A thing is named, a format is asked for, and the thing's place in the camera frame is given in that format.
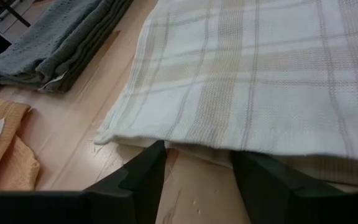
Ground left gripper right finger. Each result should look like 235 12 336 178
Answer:
230 151 358 224

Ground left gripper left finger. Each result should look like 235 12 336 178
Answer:
0 140 167 224

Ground white cloth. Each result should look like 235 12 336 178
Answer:
93 0 358 189

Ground white handwritten paper tag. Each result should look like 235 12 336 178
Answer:
37 70 70 91

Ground grey kitchen towel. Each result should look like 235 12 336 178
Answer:
0 0 135 93

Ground yellow towel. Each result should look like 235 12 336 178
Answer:
0 93 40 191

